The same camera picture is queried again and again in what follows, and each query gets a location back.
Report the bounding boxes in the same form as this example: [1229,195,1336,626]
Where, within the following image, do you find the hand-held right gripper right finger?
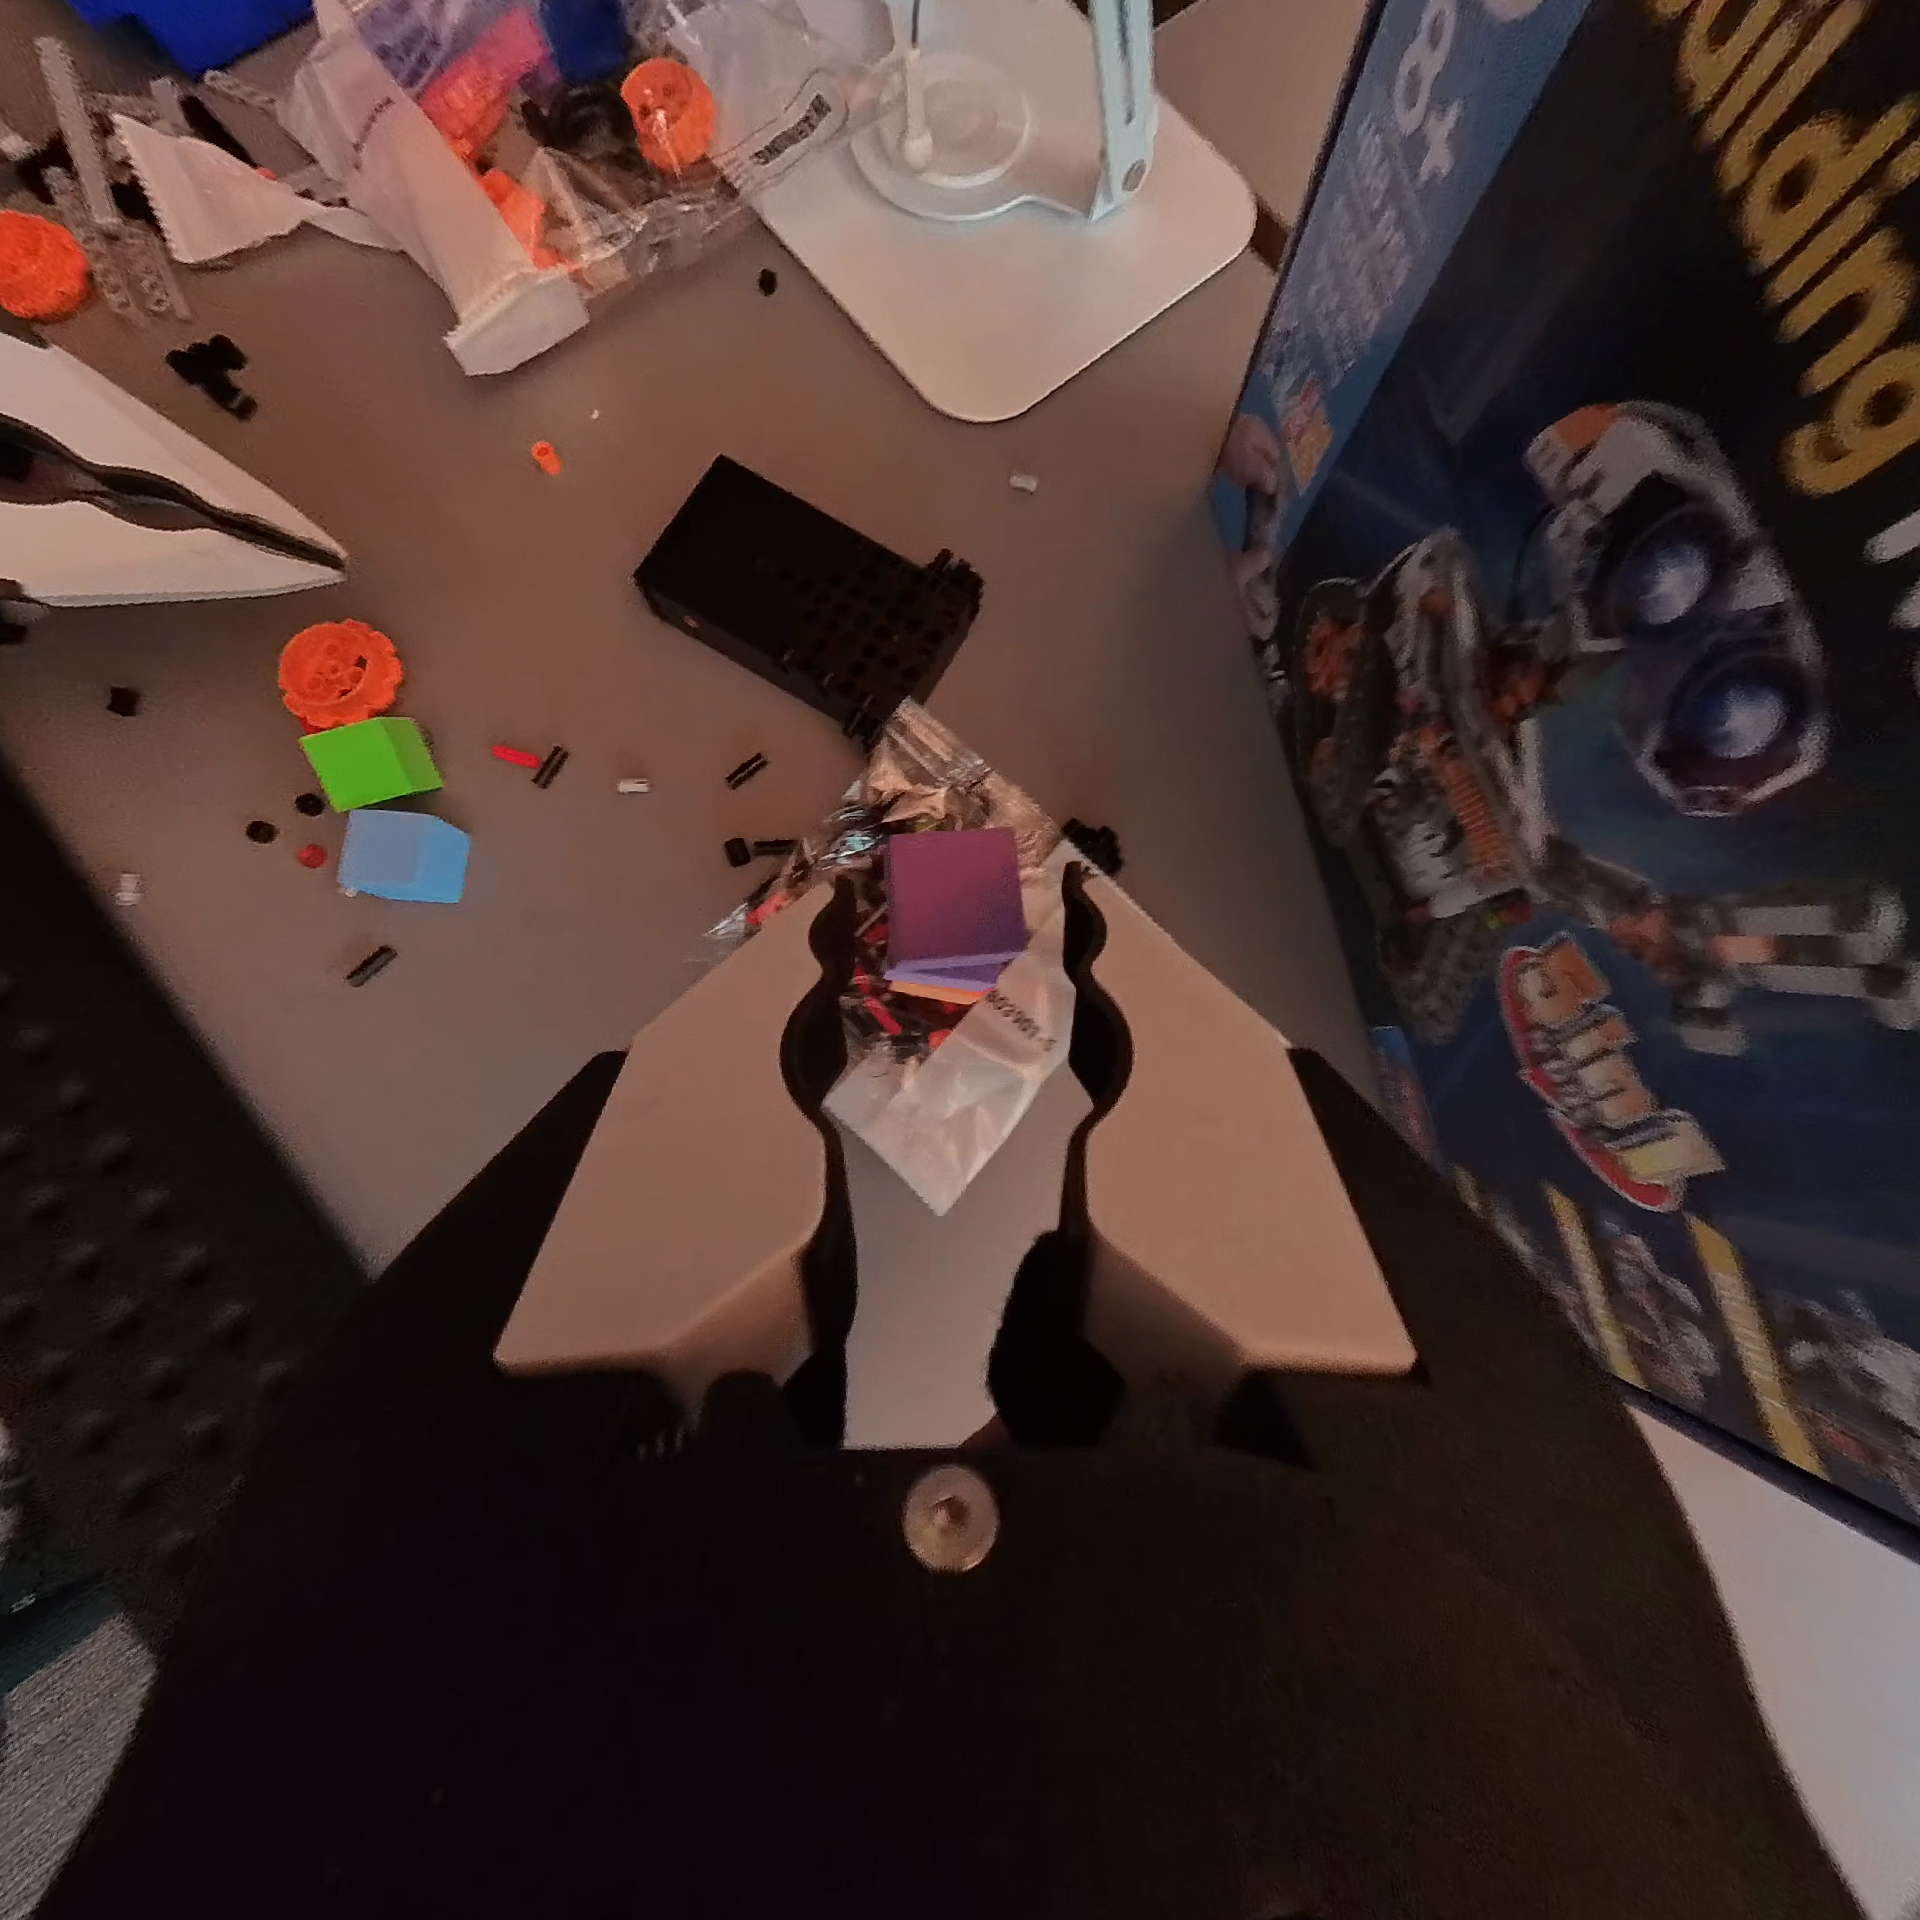
[982,862,1419,1449]

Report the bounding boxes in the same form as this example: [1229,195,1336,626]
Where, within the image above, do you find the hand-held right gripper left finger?
[496,877,859,1449]

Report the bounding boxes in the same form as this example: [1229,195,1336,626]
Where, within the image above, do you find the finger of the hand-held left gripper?
[0,329,350,568]
[0,496,350,608]

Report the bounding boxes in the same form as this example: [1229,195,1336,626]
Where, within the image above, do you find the orange gear wheel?
[0,209,96,323]
[276,619,406,730]

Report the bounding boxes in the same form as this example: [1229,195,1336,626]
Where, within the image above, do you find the green foam cube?
[299,718,445,814]

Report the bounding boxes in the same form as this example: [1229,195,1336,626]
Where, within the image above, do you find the blue foam cube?
[336,809,472,905]

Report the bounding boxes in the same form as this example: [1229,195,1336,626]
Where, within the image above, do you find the purple foam cube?
[883,827,1033,994]

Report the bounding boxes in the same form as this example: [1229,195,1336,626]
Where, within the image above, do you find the white label parts bag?
[323,29,591,379]

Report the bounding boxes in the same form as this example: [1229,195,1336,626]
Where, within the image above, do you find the black linked connectors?
[164,334,260,422]

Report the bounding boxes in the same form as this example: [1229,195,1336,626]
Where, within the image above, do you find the pile of grey building beams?
[0,37,302,323]

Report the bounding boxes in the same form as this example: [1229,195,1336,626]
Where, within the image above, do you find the torn white bag piece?
[112,112,395,270]

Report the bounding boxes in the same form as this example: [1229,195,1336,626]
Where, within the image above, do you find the clear plastic parts bag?
[689,701,1086,1221]

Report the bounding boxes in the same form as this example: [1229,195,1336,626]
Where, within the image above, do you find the long blue plastic bin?
[67,0,325,79]

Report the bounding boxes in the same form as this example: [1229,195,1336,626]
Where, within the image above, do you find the black perforated pad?
[0,750,368,1637]

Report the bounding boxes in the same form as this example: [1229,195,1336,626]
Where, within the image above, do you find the black perforated building plate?
[632,454,987,747]

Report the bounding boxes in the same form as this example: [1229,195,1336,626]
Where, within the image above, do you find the large clear warning bag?
[299,0,887,301]

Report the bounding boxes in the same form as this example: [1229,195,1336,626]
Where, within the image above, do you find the white booklet stand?
[743,0,1260,425]

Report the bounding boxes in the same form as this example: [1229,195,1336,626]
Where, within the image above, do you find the blue robot kit box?
[1207,0,1920,1531]

